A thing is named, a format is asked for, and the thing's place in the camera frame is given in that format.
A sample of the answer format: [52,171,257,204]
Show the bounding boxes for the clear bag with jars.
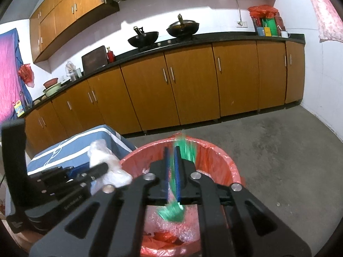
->
[65,60,78,82]

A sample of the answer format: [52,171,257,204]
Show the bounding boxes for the gas stove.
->
[133,37,199,50]

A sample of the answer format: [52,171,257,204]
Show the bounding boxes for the open black wok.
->
[127,26,159,50]

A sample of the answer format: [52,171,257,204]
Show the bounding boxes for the black wok with lid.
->
[166,13,200,39]

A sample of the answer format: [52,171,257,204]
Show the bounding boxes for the dark green plastic bag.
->
[156,131,198,223]

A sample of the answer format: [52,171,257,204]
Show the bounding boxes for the dark cutting board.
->
[81,45,109,72]

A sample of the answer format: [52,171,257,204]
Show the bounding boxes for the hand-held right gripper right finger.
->
[174,145,313,257]

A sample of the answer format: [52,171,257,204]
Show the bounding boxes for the red lined waste basket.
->
[117,136,246,257]

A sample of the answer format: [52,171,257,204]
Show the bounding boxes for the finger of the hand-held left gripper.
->
[36,166,81,187]
[41,163,109,195]

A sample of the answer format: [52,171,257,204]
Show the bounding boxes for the wooden base cabinets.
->
[24,39,306,151]

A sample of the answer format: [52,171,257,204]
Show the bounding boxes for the blue striped tablecloth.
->
[26,124,138,193]

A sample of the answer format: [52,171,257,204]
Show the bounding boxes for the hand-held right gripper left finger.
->
[29,149,172,257]

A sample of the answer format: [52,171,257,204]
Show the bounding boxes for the clear bubble plastic bag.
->
[144,208,201,245]

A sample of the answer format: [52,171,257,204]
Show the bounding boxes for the green packet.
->
[265,17,277,37]

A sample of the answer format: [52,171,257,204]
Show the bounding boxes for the long wooden wall cabinets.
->
[29,0,120,64]

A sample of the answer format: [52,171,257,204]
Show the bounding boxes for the white plastic bag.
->
[88,140,134,188]

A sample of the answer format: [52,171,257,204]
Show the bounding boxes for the black kitchen countertop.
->
[24,31,306,113]

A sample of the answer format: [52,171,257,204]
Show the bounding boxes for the red plastic bag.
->
[18,63,35,88]
[144,231,186,247]
[248,4,279,18]

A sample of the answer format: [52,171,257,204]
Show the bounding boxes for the pink and blue hanging blanket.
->
[0,28,33,124]

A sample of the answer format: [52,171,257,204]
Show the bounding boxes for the red bottle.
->
[106,46,116,64]

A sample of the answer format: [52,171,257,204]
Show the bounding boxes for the white power cable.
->
[235,0,244,22]

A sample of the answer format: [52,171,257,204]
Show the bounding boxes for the red jar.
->
[275,16,285,37]

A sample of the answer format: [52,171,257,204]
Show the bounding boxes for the yellow detergent bottle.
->
[14,100,25,117]

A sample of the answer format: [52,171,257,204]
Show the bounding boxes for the hanging red plastic bag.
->
[18,63,35,88]

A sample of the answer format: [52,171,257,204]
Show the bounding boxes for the pink floral curtain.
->
[299,0,343,44]

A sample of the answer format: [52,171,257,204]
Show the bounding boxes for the red plastic bag on packets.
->
[248,4,279,18]

